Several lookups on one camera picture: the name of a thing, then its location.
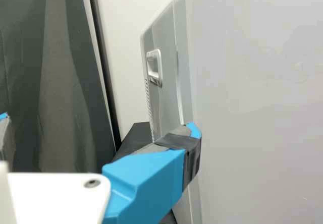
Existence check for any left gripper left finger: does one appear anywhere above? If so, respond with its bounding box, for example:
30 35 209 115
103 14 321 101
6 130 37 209
0 111 11 164

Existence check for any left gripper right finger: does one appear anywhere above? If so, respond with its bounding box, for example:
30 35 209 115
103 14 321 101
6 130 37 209
101 122 203 224

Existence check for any white incubator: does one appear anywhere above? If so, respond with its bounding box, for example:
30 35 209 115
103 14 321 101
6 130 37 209
139 0 186 144

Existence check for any incubator door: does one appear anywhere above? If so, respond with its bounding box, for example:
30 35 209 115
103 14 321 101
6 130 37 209
173 0 323 224

